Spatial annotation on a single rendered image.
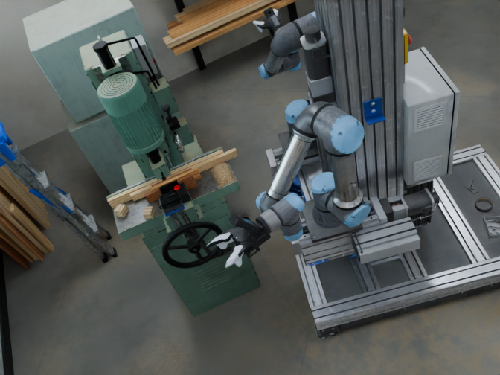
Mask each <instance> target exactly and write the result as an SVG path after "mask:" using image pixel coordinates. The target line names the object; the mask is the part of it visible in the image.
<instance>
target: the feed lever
mask: <svg viewBox="0 0 500 375"><path fill-rule="evenodd" d="M161 109H162V111H163V112H166V113H167V115H168V117H169V119H167V123H168V126H169V128H170V130H171V131H174V130H176V129H179V128H181V126H180V124H179V122H178V119H177V117H176V116H174V117H172V115H171V114H170V105H169V104H167V103H164V104H163V105H162V106H161Z"/></svg>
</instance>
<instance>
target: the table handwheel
mask: <svg viewBox="0 0 500 375"><path fill-rule="evenodd" d="M194 228H207V230H206V231H205V232H204V233H203V234H202V235H201V236H200V237H199V238H198V239H197V238H195V237H194V234H193V233H192V231H191V229H194ZM211 230H213V231H215V232H216V233H217V235H218V236H219V235H220V234H221V233H223V232H222V230H221V228H220V227H219V226H217V225H215V224H213V223H211V222H192V223H188V224H186V225H183V226H181V227H179V228H177V229H176V230H175V231H173V232H172V233H171V234H170V235H169V236H168V237H167V239H166V240H165V241H164V244H163V246H162V256H163V258H164V260H165V261H166V262H167V263H168V264H170V265H171V266H174V267H176V268H180V269H189V268H193V267H197V266H201V265H202V264H205V263H207V262H208V261H210V260H212V259H213V258H214V257H216V256H217V255H218V251H217V247H215V249H214V250H213V251H212V252H211V253H210V254H208V255H207V256H205V257H202V255H201V254H200V253H199V251H200V249H201V245H200V242H201V240H202V239H203V238H204V237H205V236H206V235H207V234H208V233H209V232H210V231H211ZM184 232H187V242H186V245H180V246H170V244H171V243H172V242H173V240H174V239H175V238H176V237H178V236H179V235H180V234H182V233H184ZM172 249H188V251H189V252H190V253H193V254H194V253H196V254H197V255H198V257H199V260H196V261H193V262H187V263H183V262H178V261H175V260H173V259H172V258H171V257H170V255H169V254H168V250H172Z"/></svg>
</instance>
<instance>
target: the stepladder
mask: <svg viewBox="0 0 500 375"><path fill-rule="evenodd" d="M12 143H13V142H12V140H11V139H10V137H9V136H8V135H7V133H6V132H5V128H4V125H3V124H2V122H1V121H0V167H1V166H3V165H4V166H5V167H6V168H7V169H8V170H9V171H10V172H11V173H12V174H13V175H14V176H15V177H16V178H17V179H18V180H19V181H20V182H21V183H22V184H23V185H24V186H26V187H27V188H28V189H29V192H30V193H32V194H33V195H35V196H36V197H37V198H38V199H40V200H41V201H42V202H43V203H44V204H45V205H46V206H47V207H48V208H49V209H50V210H51V211H52V212H53V213H55V214H56V215H57V216H58V217H59V218H60V219H61V220H62V221H63V222H64V223H65V224H66V225H67V226H68V227H69V228H70V229H71V230H72V231H73V232H74V233H75V234H76V235H77V236H78V237H79V238H80V239H81V240H83V241H84V242H85V243H86V244H87V245H88V246H89V247H90V248H91V249H92V250H93V251H94V252H95V253H97V254H98V255H99V256H100V257H101V258H102V261H103V262H104V263H106V262H108V258H107V253H106V252H102V251H101V250H100V249H99V248H98V247H97V246H96V245H95V244H94V243H93V242H92V241H91V240H90V239H89V238H90V237H91V238H93V239H94V240H95V241H96V242H97V243H98V244H99V245H101V246H102V247H103V248H104V249H105V250H107V251H108V253H110V254H111V255H112V256H113V257H114V258H116V257H117V256H118V255H117V251H116V248H114V247H112V246H111V245H109V244H108V243H107V242H106V241H105V240H104V239H103V238H102V237H101V236H100V235H99V234H98V233H102V234H103V235H104V236H105V237H106V239H108V240H110V239H111V238H112V237H111V235H110V234H109V232H108V231H107V230H105V229H103V228H102V227H101V226H100V225H99V224H98V223H97V222H96V221H95V218H94V215H93V214H90V215H88V214H87V213H86V212H85V211H84V210H83V209H81V208H80V207H79V206H78V205H77V204H76V203H75V202H74V200H73V198H72V195H71V194H70V193H69V194H67V195H66V192H64V191H63V190H61V189H59V188H58V187H57V186H56V185H55V184H54V183H53V182H51V181H50V180H49V179H48V174H47V173H46V172H45V170H44V171H42V172H40V171H39V170H38V169H36V168H35V167H34V166H33V165H32V164H31V163H30V162H29V161H28V160H27V159H26V158H25V157H24V156H22V155H21V154H20V151H19V147H18V146H17V145H14V146H11V144H12ZM50 189H52V190H53V191H54V192H55V193H57V194H58V195H59V196H60V197H61V198H60V199H58V198H57V197H56V196H55V195H54V194H53V193H52V192H51V191H50ZM58 209H60V210H61V211H62V212H60V211H59V210H58ZM76 212H78V213H79V214H80V215H81V216H83V217H84V218H83V219H81V218H79V217H78V215H76V214H75V213H76ZM67 217H69V218H70V219H71V220H72V221H73V222H75V223H76V224H77V225H78V226H79V227H80V228H82V229H83V230H84V231H85V233H86V235H85V234H83V233H82V232H81V231H80V230H79V229H78V228H77V227H76V226H75V225H74V224H73V223H72V222H71V221H70V220H69V219H68V218H67Z"/></svg>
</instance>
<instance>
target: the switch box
mask: <svg viewBox="0 0 500 375"><path fill-rule="evenodd" d="M135 38H136V39H137V40H138V42H139V44H140V46H141V48H142V50H143V52H144V54H145V56H146V58H147V60H148V62H149V64H150V66H151V68H152V70H153V72H154V74H157V73H158V71H157V69H156V66H155V64H154V62H153V59H152V57H151V55H150V52H149V50H148V48H147V46H146V43H145V41H144V39H143V37H142V35H139V36H136V37H135ZM129 42H130V44H131V46H132V49H133V51H134V53H135V55H136V57H137V59H138V62H139V64H140V66H141V68H142V70H143V71H144V70H147V71H148V72H149V73H150V74H151V76H152V73H151V71H150V69H149V67H148V65H147V63H146V61H145V59H144V57H143V55H142V53H141V51H140V49H139V47H138V45H137V43H136V41H135V40H134V39H131V40H130V41H129Z"/></svg>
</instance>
